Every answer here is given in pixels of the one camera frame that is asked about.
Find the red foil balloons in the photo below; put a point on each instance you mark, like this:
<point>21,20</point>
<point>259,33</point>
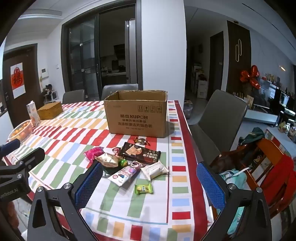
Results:
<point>251,77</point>

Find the woven wicker box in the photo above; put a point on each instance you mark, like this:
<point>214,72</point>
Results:
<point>49,111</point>

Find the white storage box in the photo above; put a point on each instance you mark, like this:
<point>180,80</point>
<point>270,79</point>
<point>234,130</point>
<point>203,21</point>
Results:
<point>201,89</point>

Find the white shelf with toys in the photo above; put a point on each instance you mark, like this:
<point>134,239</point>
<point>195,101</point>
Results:
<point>49,93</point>

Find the green round candy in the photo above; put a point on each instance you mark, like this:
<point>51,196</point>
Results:
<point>123,163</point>

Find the small red candy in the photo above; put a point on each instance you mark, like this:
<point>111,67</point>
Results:
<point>116,151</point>

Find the white wall intercom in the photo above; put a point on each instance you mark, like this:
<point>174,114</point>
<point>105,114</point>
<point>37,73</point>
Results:
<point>44,72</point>

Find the white tissue packet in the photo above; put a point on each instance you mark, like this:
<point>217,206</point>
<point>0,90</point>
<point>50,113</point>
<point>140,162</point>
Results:
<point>155,170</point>

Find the dark brown bag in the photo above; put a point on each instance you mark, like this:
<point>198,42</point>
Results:
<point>227,162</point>

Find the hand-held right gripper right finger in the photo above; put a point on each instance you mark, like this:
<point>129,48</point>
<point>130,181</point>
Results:
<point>211,185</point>

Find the dark biscuit packet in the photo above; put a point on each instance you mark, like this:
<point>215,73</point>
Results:
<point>138,153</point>

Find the teal cloth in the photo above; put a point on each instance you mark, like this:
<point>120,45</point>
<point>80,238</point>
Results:
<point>233,176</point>

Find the dark entrance door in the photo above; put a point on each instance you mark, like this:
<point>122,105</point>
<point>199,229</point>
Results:
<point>30,92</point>

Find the dark hallway door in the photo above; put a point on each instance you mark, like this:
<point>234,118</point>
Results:
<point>217,62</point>

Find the silver refrigerator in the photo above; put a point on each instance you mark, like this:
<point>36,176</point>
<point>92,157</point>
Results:
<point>130,51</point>

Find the red cloth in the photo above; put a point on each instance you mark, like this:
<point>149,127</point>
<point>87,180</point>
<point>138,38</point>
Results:
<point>281,173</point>

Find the juice carton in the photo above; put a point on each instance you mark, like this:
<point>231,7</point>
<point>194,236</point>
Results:
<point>33,113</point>

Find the dark wood wall panel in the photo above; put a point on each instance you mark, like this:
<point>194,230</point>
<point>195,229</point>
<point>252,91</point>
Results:
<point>245,58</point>

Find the dark green cloth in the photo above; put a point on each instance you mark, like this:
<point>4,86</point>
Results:
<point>252,136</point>

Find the red white door poster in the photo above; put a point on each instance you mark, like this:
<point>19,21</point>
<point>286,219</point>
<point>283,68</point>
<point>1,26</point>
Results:
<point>18,80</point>

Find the striped colourful tablecloth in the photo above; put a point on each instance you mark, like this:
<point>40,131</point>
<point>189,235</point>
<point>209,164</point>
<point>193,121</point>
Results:
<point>69,139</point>

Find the television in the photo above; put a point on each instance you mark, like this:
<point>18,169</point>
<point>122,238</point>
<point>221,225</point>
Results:
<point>266,93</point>

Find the beige snack packet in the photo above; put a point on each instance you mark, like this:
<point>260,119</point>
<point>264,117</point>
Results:
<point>108,160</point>

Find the orange wooden chair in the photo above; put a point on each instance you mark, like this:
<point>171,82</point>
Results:
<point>268,148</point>

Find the bowl of oranges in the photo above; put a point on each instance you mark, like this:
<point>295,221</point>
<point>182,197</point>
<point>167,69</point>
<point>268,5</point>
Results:
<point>25,133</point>

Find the grey dining chair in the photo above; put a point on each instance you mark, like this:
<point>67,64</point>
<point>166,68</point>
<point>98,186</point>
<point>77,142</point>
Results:
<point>74,96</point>
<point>219,120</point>
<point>111,91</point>

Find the brown cardboard box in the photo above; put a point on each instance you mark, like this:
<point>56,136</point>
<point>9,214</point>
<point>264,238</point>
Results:
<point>136,120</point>

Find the dark sliding glass door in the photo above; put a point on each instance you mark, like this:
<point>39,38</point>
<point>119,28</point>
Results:
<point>81,58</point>

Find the small green snack packet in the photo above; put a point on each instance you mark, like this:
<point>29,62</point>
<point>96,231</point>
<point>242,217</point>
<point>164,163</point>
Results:
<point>143,188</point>

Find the brown candy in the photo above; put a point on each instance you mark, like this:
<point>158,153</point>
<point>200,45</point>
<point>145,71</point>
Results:
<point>142,141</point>

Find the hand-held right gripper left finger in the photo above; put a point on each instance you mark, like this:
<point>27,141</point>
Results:
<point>89,185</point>

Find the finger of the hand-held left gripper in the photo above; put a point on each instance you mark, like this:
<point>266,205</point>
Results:
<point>32,157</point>
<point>10,145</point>

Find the white pink snack packet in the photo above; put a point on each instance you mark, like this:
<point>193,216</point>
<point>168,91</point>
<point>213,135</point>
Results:
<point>126,173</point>

